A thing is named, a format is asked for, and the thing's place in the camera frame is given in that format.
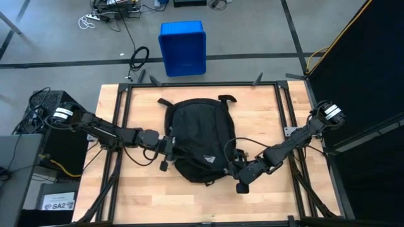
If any black computer tower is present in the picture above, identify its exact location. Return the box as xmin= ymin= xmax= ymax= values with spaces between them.
xmin=23 ymin=90 xmax=91 ymax=177

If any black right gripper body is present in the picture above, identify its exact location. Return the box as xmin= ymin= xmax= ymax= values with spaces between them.
xmin=233 ymin=157 xmax=273 ymax=187

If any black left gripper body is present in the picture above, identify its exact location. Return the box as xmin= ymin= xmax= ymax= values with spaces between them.
xmin=157 ymin=136 xmax=176 ymax=161

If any yellow cable by tower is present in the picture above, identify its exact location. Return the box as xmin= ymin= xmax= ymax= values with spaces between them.
xmin=38 ymin=153 xmax=82 ymax=178

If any black flat device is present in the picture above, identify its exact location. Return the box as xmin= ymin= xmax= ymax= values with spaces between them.
xmin=172 ymin=0 xmax=208 ymax=8

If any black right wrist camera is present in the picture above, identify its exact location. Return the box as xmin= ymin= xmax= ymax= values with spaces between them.
xmin=235 ymin=182 xmax=251 ymax=195

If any coiled black floor cable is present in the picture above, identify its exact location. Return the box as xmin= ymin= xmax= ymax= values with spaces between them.
xmin=127 ymin=46 xmax=150 ymax=81

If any yellow cable along partition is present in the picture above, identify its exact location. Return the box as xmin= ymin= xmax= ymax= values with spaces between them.
xmin=305 ymin=0 xmax=374 ymax=76

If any black aluminium table frame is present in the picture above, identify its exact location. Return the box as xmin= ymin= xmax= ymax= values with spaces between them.
xmin=71 ymin=71 xmax=348 ymax=227

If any black left wrist camera cable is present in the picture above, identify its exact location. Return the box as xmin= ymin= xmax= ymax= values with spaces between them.
xmin=122 ymin=145 xmax=161 ymax=167

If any grey metal leg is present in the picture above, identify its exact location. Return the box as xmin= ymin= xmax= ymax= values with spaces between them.
xmin=0 ymin=11 xmax=22 ymax=35

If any white coiled cable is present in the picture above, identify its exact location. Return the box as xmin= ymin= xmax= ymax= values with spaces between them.
xmin=78 ymin=15 xmax=96 ymax=30

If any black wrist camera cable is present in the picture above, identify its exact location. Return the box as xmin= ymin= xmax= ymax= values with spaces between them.
xmin=122 ymin=145 xmax=161 ymax=167
xmin=223 ymin=137 xmax=278 ymax=165

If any white SA2 label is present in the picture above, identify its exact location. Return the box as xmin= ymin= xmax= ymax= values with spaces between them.
xmin=40 ymin=191 xmax=76 ymax=211

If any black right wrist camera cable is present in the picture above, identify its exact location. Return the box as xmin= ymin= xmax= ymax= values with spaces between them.
xmin=223 ymin=137 xmax=278 ymax=165

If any white power strip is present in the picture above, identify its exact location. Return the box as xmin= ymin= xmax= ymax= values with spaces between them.
xmin=84 ymin=11 xmax=110 ymax=22

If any blue plastic bin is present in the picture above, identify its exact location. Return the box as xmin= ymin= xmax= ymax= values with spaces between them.
xmin=157 ymin=20 xmax=208 ymax=78

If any black partition panel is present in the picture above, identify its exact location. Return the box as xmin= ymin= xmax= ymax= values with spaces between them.
xmin=304 ymin=0 xmax=404 ymax=227

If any black backpack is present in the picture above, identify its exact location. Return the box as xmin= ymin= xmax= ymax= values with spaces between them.
xmin=157 ymin=93 xmax=238 ymax=187

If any grey desk surface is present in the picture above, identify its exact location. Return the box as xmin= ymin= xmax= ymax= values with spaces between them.
xmin=0 ymin=134 xmax=44 ymax=227

